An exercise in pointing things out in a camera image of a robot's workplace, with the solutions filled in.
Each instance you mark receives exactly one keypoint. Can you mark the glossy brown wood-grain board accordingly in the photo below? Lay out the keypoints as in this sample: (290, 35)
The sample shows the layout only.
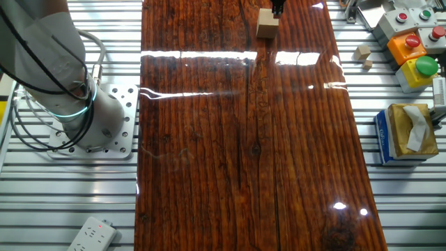
(209, 157)

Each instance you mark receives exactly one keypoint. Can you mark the white tissue sheet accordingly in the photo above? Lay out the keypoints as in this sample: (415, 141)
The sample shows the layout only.
(416, 132)

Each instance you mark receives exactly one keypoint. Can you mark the light wooden cube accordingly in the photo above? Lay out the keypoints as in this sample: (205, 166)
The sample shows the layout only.
(267, 24)

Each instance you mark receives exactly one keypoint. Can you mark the colourful Mondrian pattern cloth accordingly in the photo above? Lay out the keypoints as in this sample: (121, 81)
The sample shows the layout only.
(3, 104)

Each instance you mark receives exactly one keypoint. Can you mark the grey box red mushroom button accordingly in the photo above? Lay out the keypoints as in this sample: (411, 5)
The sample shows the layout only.
(437, 33)

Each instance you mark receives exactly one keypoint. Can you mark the yellow box green button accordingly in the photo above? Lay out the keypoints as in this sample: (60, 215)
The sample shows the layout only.
(413, 76)

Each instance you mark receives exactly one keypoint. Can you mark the orange box red button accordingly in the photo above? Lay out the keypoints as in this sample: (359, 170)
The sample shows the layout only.
(404, 50)

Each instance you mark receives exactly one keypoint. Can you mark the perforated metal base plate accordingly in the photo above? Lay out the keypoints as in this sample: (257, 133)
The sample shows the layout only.
(127, 104)

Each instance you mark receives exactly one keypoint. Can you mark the gold tissue box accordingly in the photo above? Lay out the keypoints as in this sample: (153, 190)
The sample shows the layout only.
(400, 132)

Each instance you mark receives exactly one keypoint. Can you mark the blue white tissue pack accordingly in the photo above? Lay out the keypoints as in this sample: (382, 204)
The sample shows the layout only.
(383, 139)

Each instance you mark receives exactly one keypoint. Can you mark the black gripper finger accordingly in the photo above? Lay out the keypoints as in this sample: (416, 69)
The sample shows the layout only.
(278, 6)

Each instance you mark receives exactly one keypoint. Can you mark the tiny wooden cube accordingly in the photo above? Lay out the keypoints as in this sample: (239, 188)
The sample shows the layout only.
(367, 64)

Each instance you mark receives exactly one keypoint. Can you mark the grey box small red button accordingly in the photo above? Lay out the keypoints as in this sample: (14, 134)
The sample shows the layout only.
(393, 24)

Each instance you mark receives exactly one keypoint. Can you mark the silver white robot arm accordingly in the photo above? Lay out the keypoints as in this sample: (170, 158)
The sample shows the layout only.
(45, 45)

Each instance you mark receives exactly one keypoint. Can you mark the grey box green button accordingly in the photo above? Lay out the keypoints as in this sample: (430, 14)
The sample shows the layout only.
(425, 14)

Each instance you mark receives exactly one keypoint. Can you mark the silver vented device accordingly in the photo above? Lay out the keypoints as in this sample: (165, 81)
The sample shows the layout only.
(439, 90)

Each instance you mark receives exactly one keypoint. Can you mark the white power strip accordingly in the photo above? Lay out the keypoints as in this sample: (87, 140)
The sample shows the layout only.
(92, 235)

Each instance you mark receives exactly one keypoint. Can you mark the small wooden cube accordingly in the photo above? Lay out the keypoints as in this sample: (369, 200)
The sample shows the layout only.
(362, 52)

